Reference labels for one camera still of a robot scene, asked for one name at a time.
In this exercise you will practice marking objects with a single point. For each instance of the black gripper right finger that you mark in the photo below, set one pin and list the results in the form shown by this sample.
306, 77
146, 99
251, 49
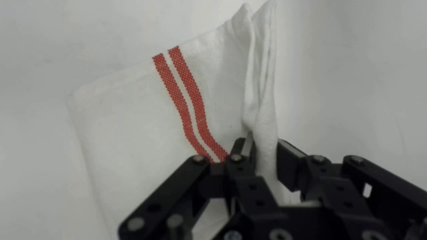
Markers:
294, 171

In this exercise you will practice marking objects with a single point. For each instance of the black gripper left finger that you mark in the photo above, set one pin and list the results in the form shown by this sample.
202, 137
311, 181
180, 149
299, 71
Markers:
242, 187

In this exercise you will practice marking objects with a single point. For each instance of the white towel with red stripes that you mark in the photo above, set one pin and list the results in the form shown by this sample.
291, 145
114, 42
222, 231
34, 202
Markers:
134, 134

